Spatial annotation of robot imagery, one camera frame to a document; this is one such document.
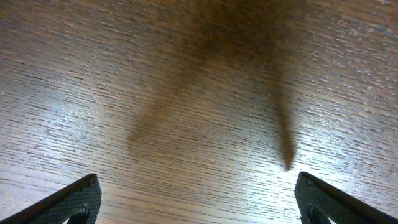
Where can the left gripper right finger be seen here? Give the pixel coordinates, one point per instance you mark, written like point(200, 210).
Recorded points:
point(320, 202)

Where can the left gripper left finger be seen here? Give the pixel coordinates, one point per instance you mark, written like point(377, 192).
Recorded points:
point(78, 202)

